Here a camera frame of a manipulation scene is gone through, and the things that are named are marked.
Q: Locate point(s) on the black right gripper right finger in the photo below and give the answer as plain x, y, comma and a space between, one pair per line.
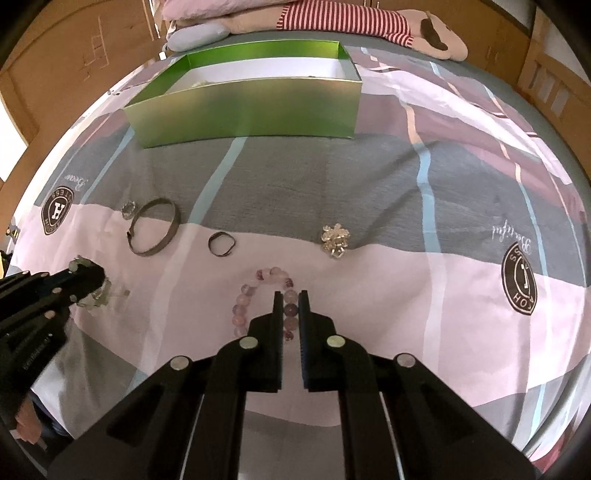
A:
399, 420

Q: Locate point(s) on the green cardboard box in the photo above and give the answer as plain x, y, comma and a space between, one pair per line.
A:
286, 87

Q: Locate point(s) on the light blue pillow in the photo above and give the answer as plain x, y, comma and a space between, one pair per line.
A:
181, 39

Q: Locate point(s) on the wooden headboard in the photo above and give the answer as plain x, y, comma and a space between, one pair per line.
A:
561, 96

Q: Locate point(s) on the pink pillow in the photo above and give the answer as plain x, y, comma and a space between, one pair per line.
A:
206, 9

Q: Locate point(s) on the wooden wardrobe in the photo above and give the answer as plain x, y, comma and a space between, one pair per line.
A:
67, 58

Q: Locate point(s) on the silver crystal brooch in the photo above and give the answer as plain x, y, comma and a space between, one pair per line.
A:
335, 240

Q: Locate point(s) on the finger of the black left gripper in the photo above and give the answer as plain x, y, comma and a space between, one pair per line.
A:
34, 311

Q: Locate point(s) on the patchwork pink grey bedsheet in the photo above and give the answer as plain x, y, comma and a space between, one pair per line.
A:
470, 245

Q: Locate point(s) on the person's hand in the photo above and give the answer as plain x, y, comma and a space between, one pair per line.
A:
28, 427

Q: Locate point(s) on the dark metal bangle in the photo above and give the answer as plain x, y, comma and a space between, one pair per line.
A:
153, 228

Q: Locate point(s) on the striped plush toy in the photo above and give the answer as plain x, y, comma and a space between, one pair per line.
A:
421, 31

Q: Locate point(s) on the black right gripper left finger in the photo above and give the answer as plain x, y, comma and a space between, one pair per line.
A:
185, 420

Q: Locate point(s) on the clear crystal jewelry piece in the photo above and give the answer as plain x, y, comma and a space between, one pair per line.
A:
101, 296

